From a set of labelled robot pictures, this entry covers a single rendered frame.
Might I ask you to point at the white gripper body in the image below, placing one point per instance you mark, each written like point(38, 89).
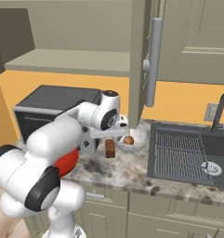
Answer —
point(110, 132)

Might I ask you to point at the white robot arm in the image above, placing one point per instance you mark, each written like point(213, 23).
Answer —
point(51, 139)

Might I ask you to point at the brown bread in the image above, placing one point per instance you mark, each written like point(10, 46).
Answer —
point(109, 148)

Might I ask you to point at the red-brown apple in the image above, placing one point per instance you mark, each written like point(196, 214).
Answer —
point(128, 140)

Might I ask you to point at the white bowl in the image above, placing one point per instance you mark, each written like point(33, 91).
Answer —
point(140, 136)

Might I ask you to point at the red bowl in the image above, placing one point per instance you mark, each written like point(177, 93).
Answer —
point(68, 163)

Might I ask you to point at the beige drawer front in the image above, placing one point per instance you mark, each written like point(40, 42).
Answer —
point(178, 207)
point(113, 193)

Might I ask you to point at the dark grey microwave oven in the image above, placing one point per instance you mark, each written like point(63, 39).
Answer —
point(54, 97)

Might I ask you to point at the dark grey sink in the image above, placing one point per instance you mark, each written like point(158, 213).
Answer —
point(178, 155)

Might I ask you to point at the beige base cupboard door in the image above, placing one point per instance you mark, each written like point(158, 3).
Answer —
point(104, 221)
point(166, 227)

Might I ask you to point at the dark grey tap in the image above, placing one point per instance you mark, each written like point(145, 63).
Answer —
point(218, 111)

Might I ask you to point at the beige closed cupboard door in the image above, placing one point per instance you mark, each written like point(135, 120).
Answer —
point(194, 40)

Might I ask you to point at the dark beige open cupboard door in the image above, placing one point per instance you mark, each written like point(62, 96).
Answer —
point(11, 34)

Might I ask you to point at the grey wall socket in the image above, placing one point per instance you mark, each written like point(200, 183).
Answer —
point(211, 112)

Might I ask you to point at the beige open wall cupboard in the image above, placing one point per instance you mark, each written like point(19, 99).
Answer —
point(70, 37)

